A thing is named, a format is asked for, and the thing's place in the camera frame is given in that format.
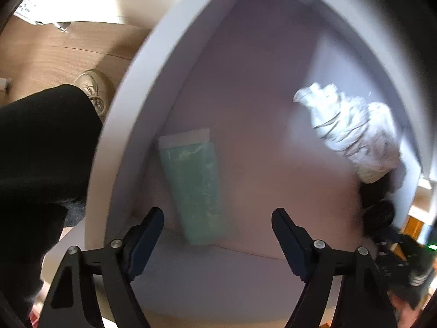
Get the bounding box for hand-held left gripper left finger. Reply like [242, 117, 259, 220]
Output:
[41, 207, 164, 328]

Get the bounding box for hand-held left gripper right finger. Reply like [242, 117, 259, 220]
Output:
[271, 207, 400, 328]

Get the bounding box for dark cloth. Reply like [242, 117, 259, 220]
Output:
[358, 174, 397, 236]

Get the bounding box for green plastic packet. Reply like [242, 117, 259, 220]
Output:
[158, 128, 228, 246]

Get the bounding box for white garment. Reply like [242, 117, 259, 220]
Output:
[294, 82, 401, 183]

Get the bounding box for white bed drawer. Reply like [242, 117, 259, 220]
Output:
[84, 0, 437, 318]

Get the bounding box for person's left leg black pants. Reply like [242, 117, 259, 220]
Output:
[0, 84, 103, 318]

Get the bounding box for person's beige left shoe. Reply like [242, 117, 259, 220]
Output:
[74, 69, 115, 124]

